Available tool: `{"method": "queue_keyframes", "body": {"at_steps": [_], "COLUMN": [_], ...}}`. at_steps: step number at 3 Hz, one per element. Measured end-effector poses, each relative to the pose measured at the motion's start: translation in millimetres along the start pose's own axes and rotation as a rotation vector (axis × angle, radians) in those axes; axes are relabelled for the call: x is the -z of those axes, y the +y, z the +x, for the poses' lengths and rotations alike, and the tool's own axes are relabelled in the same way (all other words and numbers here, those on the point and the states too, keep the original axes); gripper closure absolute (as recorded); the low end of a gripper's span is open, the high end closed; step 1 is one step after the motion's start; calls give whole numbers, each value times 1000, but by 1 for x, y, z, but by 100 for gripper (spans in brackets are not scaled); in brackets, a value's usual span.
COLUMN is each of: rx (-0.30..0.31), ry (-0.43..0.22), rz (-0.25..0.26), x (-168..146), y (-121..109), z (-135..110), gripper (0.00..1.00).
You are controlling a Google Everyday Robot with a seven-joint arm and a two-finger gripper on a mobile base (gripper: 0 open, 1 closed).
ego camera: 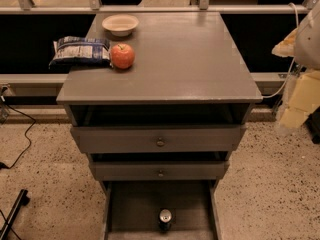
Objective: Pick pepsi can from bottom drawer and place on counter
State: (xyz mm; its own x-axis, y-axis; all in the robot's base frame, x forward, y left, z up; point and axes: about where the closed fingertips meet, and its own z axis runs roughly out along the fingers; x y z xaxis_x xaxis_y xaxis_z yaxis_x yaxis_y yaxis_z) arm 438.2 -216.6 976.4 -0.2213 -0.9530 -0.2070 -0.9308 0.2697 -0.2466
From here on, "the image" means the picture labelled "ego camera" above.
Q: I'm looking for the red apple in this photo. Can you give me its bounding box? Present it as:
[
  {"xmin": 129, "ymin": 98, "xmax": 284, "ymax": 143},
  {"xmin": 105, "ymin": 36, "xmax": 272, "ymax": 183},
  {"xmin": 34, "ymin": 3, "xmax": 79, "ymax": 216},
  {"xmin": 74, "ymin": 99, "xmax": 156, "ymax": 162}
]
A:
[{"xmin": 110, "ymin": 43, "xmax": 135, "ymax": 69}]

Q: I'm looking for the brass middle drawer knob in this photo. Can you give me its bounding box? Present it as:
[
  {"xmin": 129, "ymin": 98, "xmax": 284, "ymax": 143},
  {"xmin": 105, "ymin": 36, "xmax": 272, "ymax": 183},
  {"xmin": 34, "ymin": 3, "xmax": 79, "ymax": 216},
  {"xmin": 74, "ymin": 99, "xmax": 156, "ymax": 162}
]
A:
[{"xmin": 157, "ymin": 170, "xmax": 164, "ymax": 178}]

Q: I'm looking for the grey top drawer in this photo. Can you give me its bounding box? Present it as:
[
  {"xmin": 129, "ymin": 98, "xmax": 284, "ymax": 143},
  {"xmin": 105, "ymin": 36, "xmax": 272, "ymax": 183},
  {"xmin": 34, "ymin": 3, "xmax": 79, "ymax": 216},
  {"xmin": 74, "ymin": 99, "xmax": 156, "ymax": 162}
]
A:
[{"xmin": 71, "ymin": 125, "xmax": 246, "ymax": 153}]

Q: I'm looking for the white hanging cable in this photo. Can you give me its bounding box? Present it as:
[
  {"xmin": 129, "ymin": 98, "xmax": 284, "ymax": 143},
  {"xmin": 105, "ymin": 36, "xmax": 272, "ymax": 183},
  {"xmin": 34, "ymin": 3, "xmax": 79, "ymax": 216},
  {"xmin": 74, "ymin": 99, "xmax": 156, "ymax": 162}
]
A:
[{"xmin": 261, "ymin": 2, "xmax": 300, "ymax": 100}]

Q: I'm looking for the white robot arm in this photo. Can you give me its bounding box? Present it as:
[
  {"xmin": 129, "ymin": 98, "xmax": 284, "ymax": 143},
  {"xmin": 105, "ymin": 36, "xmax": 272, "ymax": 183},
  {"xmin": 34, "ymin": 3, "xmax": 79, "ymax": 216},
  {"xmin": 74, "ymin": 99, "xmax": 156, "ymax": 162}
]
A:
[{"xmin": 272, "ymin": 2, "xmax": 320, "ymax": 129}]

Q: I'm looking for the grey wooden drawer cabinet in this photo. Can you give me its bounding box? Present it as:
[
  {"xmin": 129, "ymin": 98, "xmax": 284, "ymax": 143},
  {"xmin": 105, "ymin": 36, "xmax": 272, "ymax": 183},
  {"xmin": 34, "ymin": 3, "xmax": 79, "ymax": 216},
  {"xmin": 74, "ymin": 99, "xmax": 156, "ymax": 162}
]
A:
[{"xmin": 55, "ymin": 11, "xmax": 264, "ymax": 240}]

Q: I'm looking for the brass drawer knob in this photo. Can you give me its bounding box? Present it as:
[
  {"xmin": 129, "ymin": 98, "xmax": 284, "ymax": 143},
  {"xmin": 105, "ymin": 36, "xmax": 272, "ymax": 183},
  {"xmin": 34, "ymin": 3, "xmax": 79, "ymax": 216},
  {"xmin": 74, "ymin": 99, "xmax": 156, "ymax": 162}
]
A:
[
  {"xmin": 156, "ymin": 138, "xmax": 165, "ymax": 147},
  {"xmin": 157, "ymin": 170, "xmax": 164, "ymax": 178}
]

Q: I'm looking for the brass top drawer knob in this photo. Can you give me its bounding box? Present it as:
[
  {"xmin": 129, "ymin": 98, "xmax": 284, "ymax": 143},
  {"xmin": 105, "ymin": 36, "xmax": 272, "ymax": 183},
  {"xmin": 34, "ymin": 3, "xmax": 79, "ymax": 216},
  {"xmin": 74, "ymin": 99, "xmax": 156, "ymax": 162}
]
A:
[{"xmin": 156, "ymin": 138, "xmax": 165, "ymax": 147}]

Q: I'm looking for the black stand foot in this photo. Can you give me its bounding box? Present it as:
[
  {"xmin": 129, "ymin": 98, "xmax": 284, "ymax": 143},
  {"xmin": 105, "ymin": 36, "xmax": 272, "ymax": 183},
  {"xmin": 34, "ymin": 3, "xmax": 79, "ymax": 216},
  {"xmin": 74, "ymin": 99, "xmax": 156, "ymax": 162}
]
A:
[{"xmin": 0, "ymin": 189, "xmax": 30, "ymax": 240}]

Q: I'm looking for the black floor cable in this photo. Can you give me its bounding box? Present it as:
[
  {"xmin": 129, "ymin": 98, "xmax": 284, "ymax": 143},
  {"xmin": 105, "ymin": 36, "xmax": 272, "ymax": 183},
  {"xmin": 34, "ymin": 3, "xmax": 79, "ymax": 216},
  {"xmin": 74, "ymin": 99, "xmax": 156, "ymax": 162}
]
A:
[{"xmin": 0, "ymin": 97, "xmax": 37, "ymax": 170}]

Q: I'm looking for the grey middle drawer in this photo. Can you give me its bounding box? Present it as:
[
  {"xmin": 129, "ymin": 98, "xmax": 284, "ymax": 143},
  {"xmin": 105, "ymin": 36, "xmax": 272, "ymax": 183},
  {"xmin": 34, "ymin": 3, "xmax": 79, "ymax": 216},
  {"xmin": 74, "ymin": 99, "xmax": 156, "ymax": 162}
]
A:
[{"xmin": 89, "ymin": 161, "xmax": 229, "ymax": 181}]

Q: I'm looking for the blue white chip bag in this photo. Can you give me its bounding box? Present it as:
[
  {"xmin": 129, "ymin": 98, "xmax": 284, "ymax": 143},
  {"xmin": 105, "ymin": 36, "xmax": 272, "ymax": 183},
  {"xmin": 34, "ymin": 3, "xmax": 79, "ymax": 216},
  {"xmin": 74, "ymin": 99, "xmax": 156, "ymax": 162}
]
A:
[{"xmin": 49, "ymin": 36, "xmax": 111, "ymax": 67}]

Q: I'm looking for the white paper bowl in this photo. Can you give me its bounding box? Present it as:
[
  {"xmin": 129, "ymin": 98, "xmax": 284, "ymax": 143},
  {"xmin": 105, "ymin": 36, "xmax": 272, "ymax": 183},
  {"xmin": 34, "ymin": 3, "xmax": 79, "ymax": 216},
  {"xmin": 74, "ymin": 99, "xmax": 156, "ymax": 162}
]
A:
[{"xmin": 102, "ymin": 14, "xmax": 139, "ymax": 37}]

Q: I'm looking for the dark pepsi can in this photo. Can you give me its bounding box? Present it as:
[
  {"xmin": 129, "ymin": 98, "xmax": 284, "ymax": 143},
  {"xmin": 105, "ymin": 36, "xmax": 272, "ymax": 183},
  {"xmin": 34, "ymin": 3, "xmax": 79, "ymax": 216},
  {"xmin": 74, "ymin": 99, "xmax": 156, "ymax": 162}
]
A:
[{"xmin": 158, "ymin": 209, "xmax": 173, "ymax": 231}]

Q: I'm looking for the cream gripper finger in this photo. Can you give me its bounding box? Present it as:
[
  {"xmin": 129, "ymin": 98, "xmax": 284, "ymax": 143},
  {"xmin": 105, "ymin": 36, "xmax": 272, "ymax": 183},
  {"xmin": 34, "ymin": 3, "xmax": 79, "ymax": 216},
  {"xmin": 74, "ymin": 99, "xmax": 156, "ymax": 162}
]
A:
[
  {"xmin": 279, "ymin": 70, "xmax": 320, "ymax": 129},
  {"xmin": 271, "ymin": 29, "xmax": 297, "ymax": 57}
]

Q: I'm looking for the grey open bottom drawer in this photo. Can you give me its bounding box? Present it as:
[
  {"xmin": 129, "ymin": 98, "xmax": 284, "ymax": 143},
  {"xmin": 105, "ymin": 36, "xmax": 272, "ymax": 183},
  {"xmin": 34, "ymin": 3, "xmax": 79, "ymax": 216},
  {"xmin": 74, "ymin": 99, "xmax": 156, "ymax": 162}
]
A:
[{"xmin": 99, "ymin": 180, "xmax": 222, "ymax": 240}]

